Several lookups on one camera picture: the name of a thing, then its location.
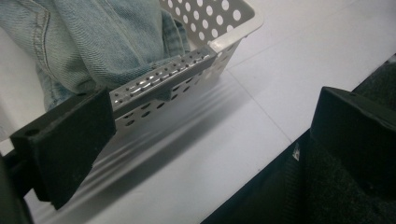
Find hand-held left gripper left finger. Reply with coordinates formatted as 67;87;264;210
9;88;117;210

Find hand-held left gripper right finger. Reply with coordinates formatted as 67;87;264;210
309;86;396;200

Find light blue denim shorts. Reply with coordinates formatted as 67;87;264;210
0;0;191;112

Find white perforated plastic basket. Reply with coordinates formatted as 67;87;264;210
108;0;265;132

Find white table cover sheet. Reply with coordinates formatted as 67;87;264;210
0;0;396;224

